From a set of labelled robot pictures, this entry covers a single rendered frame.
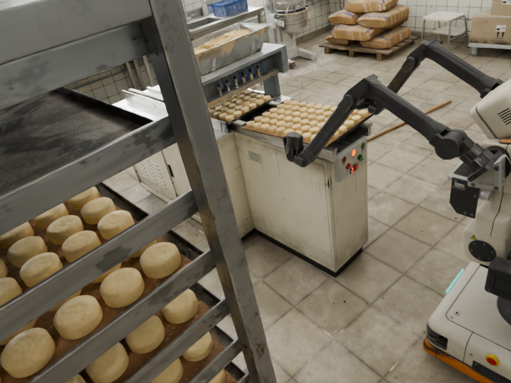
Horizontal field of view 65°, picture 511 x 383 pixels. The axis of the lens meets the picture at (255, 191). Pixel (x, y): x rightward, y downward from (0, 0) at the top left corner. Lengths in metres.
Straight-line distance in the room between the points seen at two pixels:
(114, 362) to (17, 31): 0.39
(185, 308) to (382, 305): 1.88
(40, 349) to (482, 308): 1.84
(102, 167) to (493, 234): 1.59
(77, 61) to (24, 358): 0.30
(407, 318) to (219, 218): 1.96
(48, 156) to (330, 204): 1.74
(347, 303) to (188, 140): 2.05
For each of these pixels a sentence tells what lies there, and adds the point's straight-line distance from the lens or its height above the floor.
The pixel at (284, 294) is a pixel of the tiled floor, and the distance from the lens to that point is 2.45.
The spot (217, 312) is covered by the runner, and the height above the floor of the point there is 1.41.
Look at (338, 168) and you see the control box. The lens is 1.99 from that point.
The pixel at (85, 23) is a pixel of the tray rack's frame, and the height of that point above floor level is 1.80.
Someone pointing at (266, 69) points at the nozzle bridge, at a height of 1.06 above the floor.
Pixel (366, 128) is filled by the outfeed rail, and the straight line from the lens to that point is 2.11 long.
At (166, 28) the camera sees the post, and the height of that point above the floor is 1.78.
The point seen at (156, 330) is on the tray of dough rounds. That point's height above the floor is 1.42.
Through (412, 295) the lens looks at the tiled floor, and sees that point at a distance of 2.44.
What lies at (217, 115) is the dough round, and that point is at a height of 0.92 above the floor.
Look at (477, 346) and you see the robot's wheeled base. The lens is 1.97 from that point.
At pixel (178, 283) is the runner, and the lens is 0.49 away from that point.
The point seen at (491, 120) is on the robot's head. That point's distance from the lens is 1.56.
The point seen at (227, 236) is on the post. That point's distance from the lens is 0.47.
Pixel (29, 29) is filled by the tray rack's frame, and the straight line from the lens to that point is 0.32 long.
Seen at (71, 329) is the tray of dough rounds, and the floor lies 1.51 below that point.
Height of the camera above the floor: 1.84
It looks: 34 degrees down
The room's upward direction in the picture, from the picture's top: 12 degrees counter-clockwise
